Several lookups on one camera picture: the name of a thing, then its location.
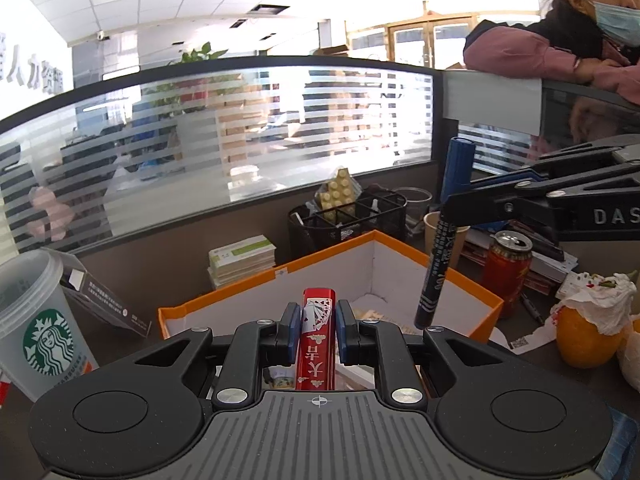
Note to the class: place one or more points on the white paper receipt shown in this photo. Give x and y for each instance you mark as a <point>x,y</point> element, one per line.
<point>530,339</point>

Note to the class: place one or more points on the clear acrylic sign holder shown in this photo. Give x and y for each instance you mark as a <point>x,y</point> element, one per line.
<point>107,305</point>

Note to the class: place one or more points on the brown paper cup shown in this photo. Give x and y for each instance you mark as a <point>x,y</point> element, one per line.
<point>431,240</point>

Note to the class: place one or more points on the stack of green white booklets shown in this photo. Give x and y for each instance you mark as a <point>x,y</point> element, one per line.
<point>240,260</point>

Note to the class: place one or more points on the green potted plant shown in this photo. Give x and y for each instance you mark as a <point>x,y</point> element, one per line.
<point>200,55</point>

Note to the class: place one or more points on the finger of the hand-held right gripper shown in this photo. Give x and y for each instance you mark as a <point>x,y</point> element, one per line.
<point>505,178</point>
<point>480,207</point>

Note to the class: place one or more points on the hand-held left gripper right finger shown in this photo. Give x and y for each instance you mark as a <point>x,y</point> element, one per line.
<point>346,335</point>

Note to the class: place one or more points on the red drink can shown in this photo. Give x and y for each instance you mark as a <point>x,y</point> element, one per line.
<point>505,275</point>

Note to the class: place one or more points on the black mesh desk organizer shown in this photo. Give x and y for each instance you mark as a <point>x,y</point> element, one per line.
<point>320,235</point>

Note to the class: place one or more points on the yellow pill blister pack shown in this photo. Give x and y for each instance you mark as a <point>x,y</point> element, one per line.
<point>337,192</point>

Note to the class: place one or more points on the crumpled white tissue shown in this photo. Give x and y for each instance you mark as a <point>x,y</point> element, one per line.
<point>600,302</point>

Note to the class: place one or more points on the red playing card box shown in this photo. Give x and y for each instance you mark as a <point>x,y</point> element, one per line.
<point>316,340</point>

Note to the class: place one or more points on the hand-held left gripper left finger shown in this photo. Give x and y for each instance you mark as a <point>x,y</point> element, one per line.
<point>289,335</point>

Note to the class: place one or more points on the blue black marker pen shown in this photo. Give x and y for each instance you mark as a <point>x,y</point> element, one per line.
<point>440,260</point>

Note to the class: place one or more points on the orange cardboard box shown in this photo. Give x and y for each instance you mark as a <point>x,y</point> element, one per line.
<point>225,305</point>

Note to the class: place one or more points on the orange fruit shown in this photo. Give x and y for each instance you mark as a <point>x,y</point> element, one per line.
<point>582,342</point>

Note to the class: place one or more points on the clear plastic cup green logo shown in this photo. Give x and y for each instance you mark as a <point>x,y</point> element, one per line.
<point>35,310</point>

